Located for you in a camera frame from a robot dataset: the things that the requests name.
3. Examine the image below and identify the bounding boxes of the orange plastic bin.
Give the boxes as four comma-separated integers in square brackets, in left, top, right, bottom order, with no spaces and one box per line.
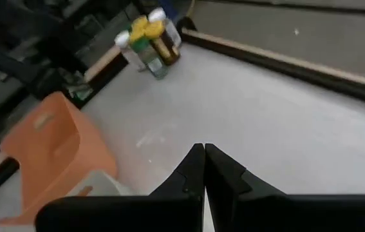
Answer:
[0,91,118,226]

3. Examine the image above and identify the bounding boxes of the yellow-cap spice jar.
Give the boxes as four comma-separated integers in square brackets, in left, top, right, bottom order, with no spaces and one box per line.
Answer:
[129,30,146,43]
[144,21,182,66]
[131,15,149,33]

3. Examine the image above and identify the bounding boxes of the white plastic bin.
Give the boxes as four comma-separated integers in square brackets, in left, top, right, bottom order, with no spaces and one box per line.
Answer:
[68,169,135,197]

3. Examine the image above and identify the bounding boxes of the white-cap spice jar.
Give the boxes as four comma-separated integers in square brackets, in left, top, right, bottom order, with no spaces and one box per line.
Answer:
[147,7,182,49]
[114,30,147,72]

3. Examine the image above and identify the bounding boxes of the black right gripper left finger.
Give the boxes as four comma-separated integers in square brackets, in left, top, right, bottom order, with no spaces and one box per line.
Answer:
[35,143,206,232]

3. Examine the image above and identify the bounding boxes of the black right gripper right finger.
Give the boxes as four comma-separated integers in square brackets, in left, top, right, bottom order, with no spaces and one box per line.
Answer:
[205,143,365,232]

